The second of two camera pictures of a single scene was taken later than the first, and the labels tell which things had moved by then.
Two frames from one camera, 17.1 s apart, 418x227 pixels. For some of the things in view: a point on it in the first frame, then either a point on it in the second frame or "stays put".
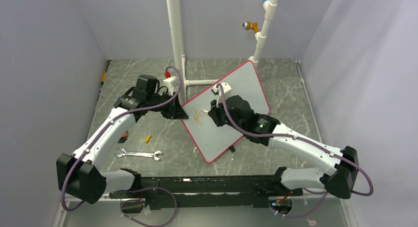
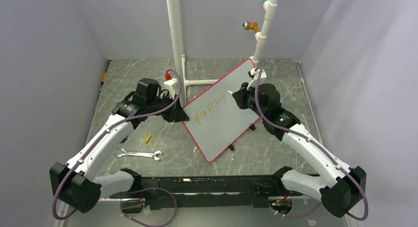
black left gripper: (174, 110) stays put
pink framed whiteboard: (211, 140) stays put
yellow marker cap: (148, 138) stays put
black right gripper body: (220, 118) -> (247, 98)
